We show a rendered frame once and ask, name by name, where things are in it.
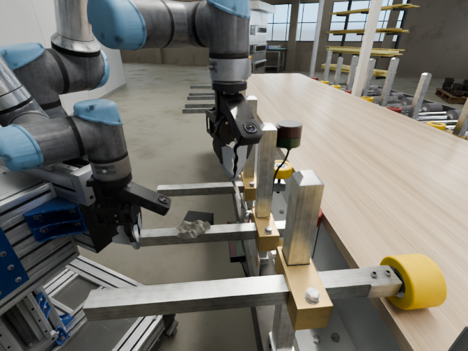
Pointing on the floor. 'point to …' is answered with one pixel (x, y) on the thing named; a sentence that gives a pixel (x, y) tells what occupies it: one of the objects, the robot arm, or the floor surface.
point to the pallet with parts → (459, 92)
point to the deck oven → (258, 34)
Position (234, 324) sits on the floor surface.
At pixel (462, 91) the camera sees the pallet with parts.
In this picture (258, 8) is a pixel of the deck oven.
